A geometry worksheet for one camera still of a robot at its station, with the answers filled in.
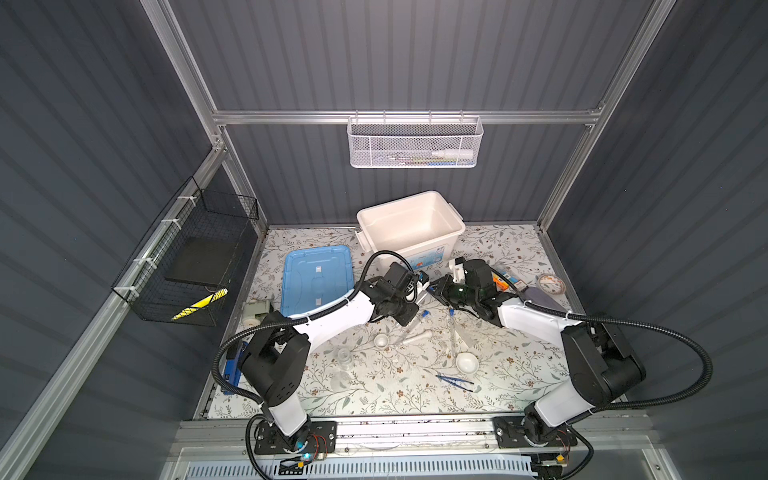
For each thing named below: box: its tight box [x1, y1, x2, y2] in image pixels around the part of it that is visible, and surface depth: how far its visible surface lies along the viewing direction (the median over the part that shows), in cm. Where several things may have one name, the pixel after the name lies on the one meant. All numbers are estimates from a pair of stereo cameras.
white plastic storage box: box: [354, 191, 466, 272], surface depth 109 cm
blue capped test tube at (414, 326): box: [398, 310, 431, 344], surface depth 95 cm
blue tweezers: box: [435, 374, 475, 393], surface depth 84 cm
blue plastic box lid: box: [280, 246, 355, 317], surface depth 109 cm
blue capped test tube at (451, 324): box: [449, 308, 455, 354], surface depth 95 cm
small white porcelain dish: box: [374, 333, 390, 349], surface depth 90 cm
